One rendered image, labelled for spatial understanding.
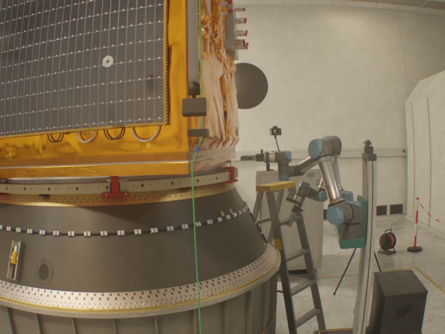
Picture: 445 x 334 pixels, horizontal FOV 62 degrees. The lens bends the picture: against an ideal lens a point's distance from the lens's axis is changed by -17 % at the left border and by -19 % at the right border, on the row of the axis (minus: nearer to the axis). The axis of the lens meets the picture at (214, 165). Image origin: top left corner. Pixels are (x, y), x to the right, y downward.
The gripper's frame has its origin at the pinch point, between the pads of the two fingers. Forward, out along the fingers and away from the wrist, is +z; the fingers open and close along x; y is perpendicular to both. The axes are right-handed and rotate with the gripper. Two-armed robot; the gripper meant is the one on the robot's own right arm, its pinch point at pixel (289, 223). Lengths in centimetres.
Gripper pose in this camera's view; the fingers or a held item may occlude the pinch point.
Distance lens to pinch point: 318.2
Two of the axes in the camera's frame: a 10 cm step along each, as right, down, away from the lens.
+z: -3.7, 9.3, -0.5
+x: 0.8, 0.8, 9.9
